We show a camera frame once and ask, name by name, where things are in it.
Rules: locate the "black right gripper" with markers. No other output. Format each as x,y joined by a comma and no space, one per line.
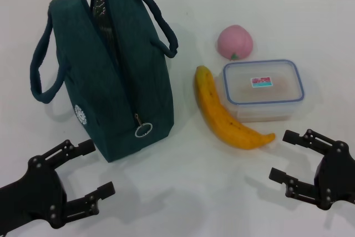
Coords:
338,176

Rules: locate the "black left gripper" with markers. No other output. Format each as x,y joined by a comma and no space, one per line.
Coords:
36,192

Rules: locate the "dark teal insulated lunch bag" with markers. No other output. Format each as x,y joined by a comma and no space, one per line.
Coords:
111,95

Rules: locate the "clear plastic food container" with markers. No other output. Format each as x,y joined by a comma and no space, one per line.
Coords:
263,87

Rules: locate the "yellow banana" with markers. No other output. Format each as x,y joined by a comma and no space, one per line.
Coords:
219,115

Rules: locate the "pink toy peach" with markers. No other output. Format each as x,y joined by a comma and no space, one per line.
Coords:
235,41

